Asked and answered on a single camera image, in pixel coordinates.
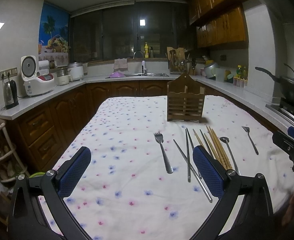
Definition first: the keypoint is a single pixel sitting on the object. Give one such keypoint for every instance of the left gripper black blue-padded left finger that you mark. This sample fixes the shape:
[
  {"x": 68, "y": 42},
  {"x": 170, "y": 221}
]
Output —
[{"x": 27, "y": 219}]

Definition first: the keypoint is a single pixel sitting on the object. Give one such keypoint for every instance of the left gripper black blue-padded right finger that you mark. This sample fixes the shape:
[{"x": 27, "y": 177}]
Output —
[{"x": 227, "y": 185}]

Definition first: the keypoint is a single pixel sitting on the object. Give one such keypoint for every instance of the steel chopstick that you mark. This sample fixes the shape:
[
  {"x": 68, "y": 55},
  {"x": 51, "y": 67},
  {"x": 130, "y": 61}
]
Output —
[
  {"x": 188, "y": 158},
  {"x": 192, "y": 170},
  {"x": 192, "y": 146}
]

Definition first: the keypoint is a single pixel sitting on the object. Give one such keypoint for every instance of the gas stove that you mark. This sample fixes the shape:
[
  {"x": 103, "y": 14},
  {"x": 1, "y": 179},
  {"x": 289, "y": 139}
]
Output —
[{"x": 285, "y": 109}]

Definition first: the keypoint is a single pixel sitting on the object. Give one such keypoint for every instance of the small steel fork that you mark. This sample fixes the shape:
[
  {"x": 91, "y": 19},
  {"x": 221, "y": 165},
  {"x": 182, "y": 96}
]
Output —
[{"x": 247, "y": 129}]

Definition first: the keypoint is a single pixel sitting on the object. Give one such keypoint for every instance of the black wok with lid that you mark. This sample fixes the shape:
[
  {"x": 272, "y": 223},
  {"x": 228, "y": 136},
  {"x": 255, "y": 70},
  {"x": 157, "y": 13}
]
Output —
[{"x": 286, "y": 83}]

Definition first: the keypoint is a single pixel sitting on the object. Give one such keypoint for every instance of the white storage shelf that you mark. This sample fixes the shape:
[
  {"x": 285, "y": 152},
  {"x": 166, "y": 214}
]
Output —
[{"x": 10, "y": 168}]

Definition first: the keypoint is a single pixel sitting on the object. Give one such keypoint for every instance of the steel spoon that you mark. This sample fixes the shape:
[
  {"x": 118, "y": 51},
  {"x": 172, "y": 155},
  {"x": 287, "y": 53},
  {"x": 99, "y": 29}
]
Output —
[{"x": 226, "y": 141}]

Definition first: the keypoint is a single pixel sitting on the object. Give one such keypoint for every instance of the yellow oil bottle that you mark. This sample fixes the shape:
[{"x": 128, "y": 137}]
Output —
[{"x": 239, "y": 72}]

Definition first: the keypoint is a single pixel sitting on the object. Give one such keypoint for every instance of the lower wooden cabinets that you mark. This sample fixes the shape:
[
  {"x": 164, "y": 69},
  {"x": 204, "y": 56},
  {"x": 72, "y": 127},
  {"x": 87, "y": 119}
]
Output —
[{"x": 44, "y": 132}]

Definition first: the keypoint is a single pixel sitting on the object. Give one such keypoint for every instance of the wooden cabinets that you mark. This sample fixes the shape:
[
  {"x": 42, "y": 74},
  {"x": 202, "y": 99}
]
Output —
[
  {"x": 217, "y": 23},
  {"x": 44, "y": 132}
]

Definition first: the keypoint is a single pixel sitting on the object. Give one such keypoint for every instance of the silver pot on counter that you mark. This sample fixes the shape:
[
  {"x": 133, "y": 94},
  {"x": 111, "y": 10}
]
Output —
[{"x": 210, "y": 69}]

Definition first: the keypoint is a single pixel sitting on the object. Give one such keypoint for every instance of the floral white tablecloth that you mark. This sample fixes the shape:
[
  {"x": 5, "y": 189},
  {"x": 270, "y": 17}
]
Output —
[{"x": 126, "y": 193}]

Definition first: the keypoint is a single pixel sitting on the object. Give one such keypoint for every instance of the wooden utensil holder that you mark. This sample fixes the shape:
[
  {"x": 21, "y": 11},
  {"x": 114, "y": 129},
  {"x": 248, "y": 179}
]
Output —
[{"x": 185, "y": 99}]

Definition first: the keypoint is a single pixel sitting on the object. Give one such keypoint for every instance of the large steel fork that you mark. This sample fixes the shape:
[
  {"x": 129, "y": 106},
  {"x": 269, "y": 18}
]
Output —
[{"x": 159, "y": 138}]

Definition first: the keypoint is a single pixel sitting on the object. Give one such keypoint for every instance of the steel electric kettle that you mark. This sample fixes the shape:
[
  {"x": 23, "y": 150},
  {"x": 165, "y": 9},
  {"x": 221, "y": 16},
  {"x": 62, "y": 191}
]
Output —
[{"x": 10, "y": 94}]

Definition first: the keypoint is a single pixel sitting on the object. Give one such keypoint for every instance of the white rice cooker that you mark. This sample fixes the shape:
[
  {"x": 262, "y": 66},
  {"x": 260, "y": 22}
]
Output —
[{"x": 36, "y": 77}]

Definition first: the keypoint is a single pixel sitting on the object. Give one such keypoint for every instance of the countertop utensil rack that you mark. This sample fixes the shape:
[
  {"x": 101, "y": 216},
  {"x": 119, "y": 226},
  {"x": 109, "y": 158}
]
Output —
[{"x": 177, "y": 62}]

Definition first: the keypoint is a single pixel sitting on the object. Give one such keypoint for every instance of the small white cooker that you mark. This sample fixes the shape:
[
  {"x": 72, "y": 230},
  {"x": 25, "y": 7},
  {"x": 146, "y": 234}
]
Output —
[{"x": 63, "y": 77}]

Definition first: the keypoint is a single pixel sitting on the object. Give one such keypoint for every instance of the upper wooden cabinets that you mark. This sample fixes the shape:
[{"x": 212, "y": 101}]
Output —
[{"x": 217, "y": 23}]

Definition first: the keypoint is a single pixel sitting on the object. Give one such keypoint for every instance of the white pot with lid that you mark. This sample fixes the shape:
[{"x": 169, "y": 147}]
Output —
[{"x": 76, "y": 71}]

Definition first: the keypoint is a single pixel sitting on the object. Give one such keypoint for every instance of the purple basin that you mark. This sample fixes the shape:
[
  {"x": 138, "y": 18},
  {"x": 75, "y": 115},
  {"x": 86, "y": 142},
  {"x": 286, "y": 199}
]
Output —
[{"x": 116, "y": 75}]

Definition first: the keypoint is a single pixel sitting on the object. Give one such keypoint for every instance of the yellow detergent bottle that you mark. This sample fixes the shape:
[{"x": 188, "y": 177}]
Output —
[{"x": 146, "y": 50}]

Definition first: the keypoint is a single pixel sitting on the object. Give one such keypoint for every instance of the fruit poster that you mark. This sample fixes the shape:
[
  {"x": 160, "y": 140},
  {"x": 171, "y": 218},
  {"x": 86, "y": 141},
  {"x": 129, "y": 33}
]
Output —
[{"x": 53, "y": 42}]

